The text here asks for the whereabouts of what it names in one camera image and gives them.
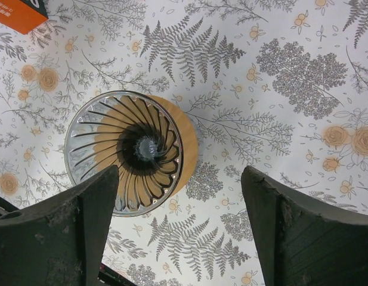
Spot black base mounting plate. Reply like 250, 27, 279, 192
0, 197, 134, 286

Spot grey glass dripper cone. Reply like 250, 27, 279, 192
64, 91, 184, 217

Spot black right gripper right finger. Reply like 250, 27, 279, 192
241, 166, 368, 285

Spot grey glass carafe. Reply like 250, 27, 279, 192
135, 114, 203, 164

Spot orange black coffee filter box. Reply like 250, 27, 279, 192
0, 0, 48, 35

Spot round wooden dripper stand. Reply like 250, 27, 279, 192
93, 95, 199, 197

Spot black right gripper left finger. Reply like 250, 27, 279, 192
0, 166, 119, 285

